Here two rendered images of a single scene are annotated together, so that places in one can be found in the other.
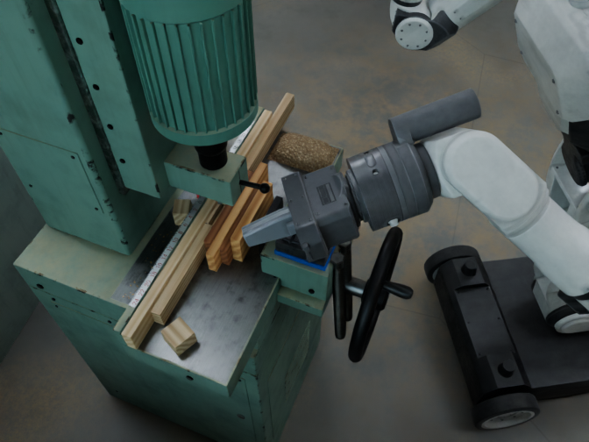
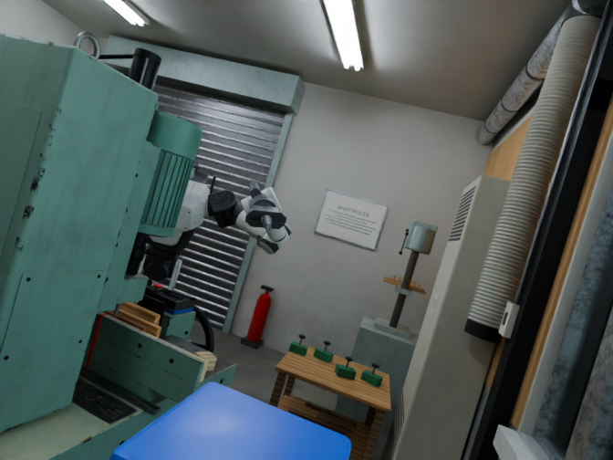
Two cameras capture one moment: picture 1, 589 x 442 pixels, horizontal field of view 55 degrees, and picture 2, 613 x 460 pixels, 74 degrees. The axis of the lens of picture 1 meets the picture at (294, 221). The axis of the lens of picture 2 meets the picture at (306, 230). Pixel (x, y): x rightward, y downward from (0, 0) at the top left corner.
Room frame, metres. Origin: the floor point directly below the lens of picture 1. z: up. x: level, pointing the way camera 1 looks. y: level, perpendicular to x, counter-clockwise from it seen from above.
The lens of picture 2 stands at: (0.33, 1.27, 1.35)
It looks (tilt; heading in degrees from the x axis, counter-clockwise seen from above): 1 degrees down; 267
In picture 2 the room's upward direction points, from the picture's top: 17 degrees clockwise
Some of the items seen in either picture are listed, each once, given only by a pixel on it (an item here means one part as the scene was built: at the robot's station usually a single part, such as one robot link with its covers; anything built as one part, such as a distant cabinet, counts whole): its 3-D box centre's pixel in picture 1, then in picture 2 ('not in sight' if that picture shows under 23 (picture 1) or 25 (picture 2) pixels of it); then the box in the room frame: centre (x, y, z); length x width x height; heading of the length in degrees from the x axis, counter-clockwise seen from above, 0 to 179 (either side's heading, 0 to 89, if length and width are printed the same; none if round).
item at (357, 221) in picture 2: not in sight; (350, 219); (-0.28, -2.70, 1.48); 0.64 x 0.02 x 0.46; 164
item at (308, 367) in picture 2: not in sight; (327, 402); (-0.23, -1.15, 0.32); 0.66 x 0.57 x 0.64; 166
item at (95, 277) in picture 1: (181, 238); (55, 397); (0.75, 0.26, 0.76); 0.57 x 0.45 x 0.09; 68
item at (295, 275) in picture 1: (307, 249); (162, 320); (0.61, -0.02, 0.91); 0.15 x 0.14 x 0.09; 158
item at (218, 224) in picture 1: (231, 212); (116, 323); (0.70, 0.13, 0.92); 0.20 x 0.02 x 0.05; 158
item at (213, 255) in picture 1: (239, 214); (122, 321); (0.69, 0.11, 0.93); 0.25 x 0.02 x 0.06; 158
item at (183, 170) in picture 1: (207, 173); (116, 288); (0.71, 0.16, 1.03); 0.14 x 0.07 x 0.09; 68
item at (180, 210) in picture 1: (182, 211); not in sight; (0.78, 0.25, 0.82); 0.04 x 0.04 x 0.04; 0
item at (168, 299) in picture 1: (233, 193); not in sight; (0.75, 0.13, 0.92); 0.62 x 0.02 x 0.04; 158
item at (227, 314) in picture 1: (267, 249); (140, 339); (0.64, 0.05, 0.87); 0.61 x 0.30 x 0.06; 158
